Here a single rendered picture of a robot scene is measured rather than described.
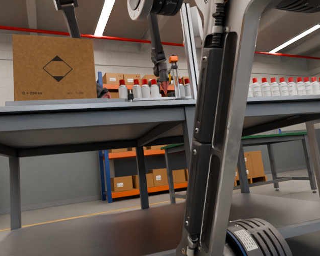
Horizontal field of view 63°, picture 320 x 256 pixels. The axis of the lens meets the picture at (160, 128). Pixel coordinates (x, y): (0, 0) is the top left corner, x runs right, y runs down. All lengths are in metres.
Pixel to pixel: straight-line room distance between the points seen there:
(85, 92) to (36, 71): 0.19
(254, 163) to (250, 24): 5.31
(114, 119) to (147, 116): 0.14
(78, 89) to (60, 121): 0.15
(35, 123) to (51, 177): 4.65
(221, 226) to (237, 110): 0.20
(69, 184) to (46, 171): 0.52
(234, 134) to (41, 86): 0.84
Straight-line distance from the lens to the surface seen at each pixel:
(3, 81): 6.08
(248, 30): 0.40
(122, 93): 1.53
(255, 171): 5.67
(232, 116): 0.41
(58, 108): 1.04
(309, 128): 2.35
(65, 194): 5.72
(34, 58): 1.15
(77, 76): 1.12
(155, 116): 1.10
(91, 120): 1.06
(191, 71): 1.52
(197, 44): 1.73
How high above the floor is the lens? 0.56
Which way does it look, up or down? 8 degrees up
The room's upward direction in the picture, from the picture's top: 6 degrees counter-clockwise
